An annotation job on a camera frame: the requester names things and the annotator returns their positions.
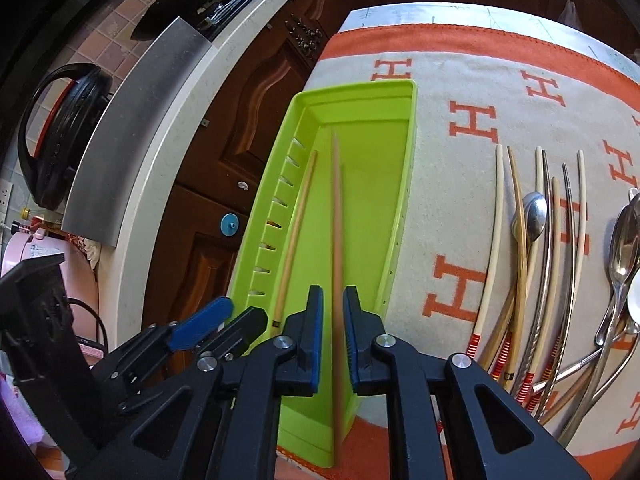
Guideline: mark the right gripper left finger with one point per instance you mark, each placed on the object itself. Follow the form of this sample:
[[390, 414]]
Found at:
[[249, 390]]

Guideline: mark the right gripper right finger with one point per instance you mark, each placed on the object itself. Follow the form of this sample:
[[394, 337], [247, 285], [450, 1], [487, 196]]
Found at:
[[446, 418]]

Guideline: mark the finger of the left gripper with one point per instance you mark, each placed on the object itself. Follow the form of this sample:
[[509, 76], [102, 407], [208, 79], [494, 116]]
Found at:
[[236, 338], [187, 334]]

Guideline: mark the brown wooden chopstick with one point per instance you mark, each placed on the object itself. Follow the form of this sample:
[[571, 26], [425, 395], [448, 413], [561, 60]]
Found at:
[[337, 290], [292, 244]]

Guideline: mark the large hammered steel spoon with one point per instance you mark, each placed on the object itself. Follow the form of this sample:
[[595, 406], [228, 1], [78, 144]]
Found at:
[[622, 263]]

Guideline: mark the stainless steel counter panel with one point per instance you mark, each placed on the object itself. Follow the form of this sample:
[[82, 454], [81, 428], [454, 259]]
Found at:
[[98, 197]]

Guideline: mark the black red rice cooker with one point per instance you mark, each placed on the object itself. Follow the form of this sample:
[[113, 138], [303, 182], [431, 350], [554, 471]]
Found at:
[[50, 170]]

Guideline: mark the green plastic utensil tray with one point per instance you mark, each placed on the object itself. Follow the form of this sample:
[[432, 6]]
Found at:
[[376, 124]]

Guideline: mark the orange beige H-pattern cloth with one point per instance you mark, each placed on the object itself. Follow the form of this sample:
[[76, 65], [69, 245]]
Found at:
[[486, 99]]

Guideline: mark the small spoon wooden handle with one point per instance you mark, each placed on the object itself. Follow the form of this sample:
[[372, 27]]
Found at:
[[527, 227]]

